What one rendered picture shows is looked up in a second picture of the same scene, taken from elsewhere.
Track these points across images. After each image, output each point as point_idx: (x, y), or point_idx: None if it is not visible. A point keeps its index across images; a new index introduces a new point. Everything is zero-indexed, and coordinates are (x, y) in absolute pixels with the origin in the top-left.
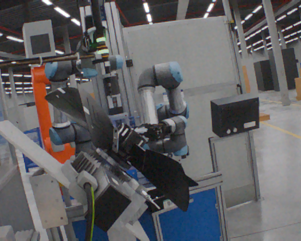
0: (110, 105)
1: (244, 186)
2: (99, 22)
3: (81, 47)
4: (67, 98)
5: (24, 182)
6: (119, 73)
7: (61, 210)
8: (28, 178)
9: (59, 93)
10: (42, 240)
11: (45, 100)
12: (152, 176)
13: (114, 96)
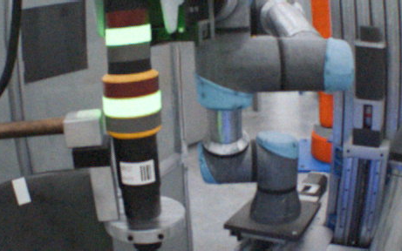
0: (357, 121)
1: None
2: None
3: (3, 84)
4: (21, 230)
5: (287, 112)
6: (394, 48)
7: None
8: (295, 106)
9: (4, 205)
10: (237, 243)
11: (324, 11)
12: None
13: (370, 104)
